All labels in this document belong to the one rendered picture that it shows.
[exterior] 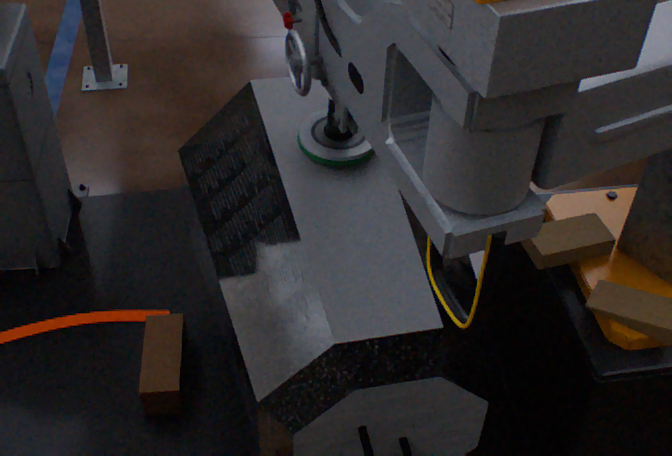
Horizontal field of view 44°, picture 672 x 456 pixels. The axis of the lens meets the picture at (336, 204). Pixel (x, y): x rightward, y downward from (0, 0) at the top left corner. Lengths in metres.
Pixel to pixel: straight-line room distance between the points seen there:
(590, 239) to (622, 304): 0.19
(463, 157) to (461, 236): 0.15
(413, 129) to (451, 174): 0.24
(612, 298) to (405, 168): 0.67
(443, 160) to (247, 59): 2.79
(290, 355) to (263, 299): 0.20
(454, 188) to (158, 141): 2.36
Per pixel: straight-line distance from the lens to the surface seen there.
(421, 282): 1.91
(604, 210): 2.25
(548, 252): 2.02
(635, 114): 1.53
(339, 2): 1.75
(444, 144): 1.38
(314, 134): 2.20
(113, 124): 3.77
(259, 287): 2.03
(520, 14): 1.11
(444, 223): 1.45
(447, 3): 1.21
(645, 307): 2.00
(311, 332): 1.84
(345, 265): 1.93
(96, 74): 4.01
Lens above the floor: 2.22
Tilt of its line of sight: 42 degrees down
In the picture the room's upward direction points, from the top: 2 degrees clockwise
